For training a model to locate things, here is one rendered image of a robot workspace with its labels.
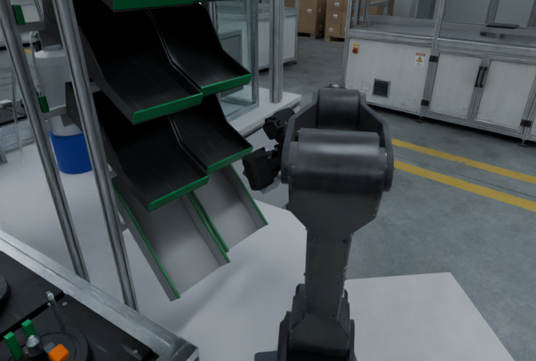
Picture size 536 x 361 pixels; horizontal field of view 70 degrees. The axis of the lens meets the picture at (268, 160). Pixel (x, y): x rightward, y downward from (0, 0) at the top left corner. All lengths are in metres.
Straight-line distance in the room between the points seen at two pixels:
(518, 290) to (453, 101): 2.38
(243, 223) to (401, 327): 0.42
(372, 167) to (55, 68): 1.31
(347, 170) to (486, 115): 4.14
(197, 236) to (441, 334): 0.56
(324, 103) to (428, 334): 0.70
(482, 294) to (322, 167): 2.19
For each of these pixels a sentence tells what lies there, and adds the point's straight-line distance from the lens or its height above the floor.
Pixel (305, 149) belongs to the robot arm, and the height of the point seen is 1.44.
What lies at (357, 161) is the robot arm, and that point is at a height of 1.44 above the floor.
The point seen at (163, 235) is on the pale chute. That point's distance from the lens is 0.82.
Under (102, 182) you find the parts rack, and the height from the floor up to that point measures 1.22.
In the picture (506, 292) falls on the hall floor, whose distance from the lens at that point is 2.51.
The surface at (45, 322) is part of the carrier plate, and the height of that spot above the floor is 0.97.
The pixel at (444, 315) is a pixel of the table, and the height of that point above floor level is 0.86.
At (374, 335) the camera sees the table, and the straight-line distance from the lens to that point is 0.93.
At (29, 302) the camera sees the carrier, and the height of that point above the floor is 0.97.
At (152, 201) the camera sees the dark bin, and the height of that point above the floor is 1.20.
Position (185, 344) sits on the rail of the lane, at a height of 0.95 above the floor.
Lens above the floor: 1.56
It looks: 27 degrees down
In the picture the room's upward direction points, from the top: straight up
